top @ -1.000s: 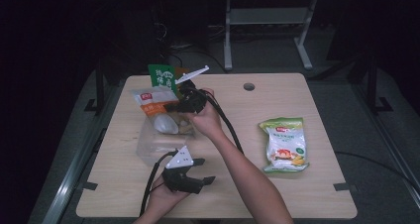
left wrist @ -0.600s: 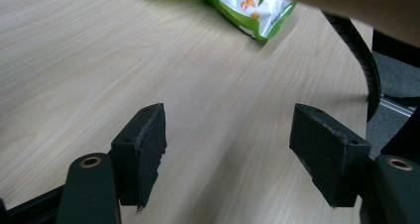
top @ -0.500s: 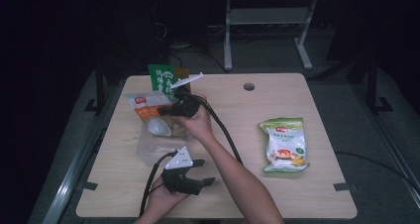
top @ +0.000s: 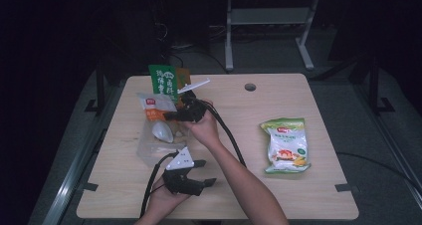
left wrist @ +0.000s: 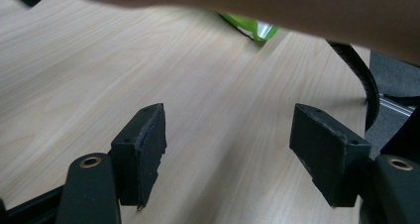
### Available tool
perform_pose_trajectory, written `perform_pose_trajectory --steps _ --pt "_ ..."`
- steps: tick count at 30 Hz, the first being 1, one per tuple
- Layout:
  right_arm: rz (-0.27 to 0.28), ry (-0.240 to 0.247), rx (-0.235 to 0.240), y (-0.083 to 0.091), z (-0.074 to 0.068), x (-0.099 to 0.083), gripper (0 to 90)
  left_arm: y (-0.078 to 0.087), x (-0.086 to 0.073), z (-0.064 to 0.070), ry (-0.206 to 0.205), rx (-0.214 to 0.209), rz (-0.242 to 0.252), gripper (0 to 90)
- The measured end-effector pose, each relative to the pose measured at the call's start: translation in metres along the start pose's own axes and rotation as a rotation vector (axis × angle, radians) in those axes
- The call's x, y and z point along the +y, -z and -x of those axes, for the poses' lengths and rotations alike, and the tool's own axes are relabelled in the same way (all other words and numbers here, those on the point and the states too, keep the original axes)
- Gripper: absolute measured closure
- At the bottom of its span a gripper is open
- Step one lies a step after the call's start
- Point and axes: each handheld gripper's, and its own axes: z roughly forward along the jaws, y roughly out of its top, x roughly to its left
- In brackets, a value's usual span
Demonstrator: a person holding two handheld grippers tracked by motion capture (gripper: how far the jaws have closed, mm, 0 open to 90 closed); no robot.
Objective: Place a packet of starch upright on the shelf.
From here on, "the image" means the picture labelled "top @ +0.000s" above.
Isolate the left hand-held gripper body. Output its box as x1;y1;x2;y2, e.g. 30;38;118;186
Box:
161;146;206;197

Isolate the left hand-held gripper black cable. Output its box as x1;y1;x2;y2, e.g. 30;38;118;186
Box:
138;151;177;219

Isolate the green and red food packet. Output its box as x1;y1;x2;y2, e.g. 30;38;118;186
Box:
147;64;192;108

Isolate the clear plastic container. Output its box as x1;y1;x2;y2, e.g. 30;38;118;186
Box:
136;98;195;168

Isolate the green and white snack packet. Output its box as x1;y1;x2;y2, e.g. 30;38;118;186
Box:
259;116;313;175

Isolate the person's right hand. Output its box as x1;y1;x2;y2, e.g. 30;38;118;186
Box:
182;100;223;147

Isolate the orange and white snack packet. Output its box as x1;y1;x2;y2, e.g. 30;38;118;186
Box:
136;92;179;144

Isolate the white metal table frame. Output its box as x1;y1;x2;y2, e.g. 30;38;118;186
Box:
224;0;320;72

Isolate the person's left hand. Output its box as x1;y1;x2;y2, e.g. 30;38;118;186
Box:
144;176;191;220

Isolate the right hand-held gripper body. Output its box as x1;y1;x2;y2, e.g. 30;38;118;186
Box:
177;78;211;123

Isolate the black metal stand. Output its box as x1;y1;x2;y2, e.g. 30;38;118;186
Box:
84;60;110;117
364;52;396;116

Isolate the hand-held gripper black cable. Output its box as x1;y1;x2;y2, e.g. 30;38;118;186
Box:
202;101;249;169
138;151;177;219

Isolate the right hand-held gripper black cable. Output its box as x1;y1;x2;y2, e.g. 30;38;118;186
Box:
202;101;249;169

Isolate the bundle of dark cables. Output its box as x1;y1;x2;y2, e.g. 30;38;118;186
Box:
155;22;230;76

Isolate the black floor cable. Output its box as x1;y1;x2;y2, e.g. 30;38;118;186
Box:
335;150;422;194

